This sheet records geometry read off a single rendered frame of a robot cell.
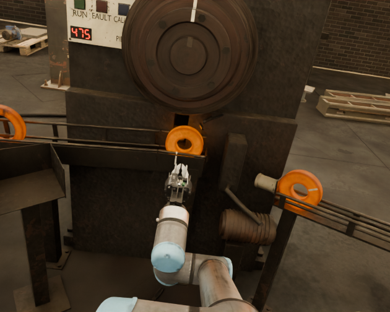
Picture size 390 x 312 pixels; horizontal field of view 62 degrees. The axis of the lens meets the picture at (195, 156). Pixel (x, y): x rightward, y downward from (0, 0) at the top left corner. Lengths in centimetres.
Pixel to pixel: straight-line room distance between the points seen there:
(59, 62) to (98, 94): 275
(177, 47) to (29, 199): 71
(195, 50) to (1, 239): 145
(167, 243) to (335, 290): 128
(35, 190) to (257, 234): 84
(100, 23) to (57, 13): 269
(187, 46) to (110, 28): 38
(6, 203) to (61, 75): 302
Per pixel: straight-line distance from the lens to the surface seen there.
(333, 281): 205
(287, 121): 142
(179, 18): 108
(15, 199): 128
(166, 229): 93
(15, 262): 190
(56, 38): 409
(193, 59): 109
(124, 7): 132
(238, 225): 132
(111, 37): 135
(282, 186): 128
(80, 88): 146
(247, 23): 117
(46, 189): 129
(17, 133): 151
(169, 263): 92
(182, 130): 130
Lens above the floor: 134
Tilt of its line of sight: 28 degrees down
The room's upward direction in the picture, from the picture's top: 9 degrees clockwise
